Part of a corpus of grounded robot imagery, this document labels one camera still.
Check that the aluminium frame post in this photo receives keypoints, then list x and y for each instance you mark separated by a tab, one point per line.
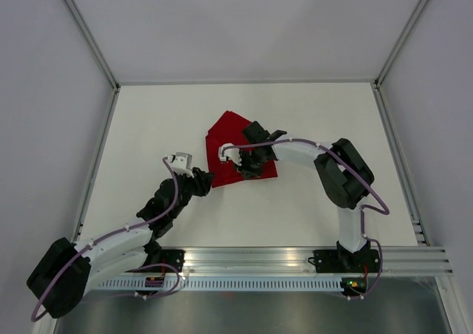
91	43
401	41

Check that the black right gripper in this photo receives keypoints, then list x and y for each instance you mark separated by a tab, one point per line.
245	171

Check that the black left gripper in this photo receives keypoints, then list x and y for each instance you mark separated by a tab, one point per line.
202	181

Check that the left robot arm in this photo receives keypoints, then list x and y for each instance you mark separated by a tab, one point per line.
69	270

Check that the right aluminium frame post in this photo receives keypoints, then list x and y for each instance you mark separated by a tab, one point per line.
401	41

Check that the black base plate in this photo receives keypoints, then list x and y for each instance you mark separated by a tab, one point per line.
161	257
332	261

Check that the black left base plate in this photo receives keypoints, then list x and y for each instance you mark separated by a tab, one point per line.
161	257

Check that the aluminium front rail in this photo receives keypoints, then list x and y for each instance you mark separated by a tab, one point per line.
292	261

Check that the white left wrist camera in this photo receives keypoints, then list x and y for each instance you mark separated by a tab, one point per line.
180	163

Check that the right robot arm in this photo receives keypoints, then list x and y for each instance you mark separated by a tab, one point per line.
344	176

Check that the left aluminium frame post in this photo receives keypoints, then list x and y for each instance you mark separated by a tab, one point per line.
91	43

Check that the red cloth napkin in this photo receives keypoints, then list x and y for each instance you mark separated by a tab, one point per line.
228	129

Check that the white slotted cable duct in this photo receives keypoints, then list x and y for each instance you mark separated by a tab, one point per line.
229	283

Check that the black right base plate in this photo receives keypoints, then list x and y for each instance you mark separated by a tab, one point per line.
332	261

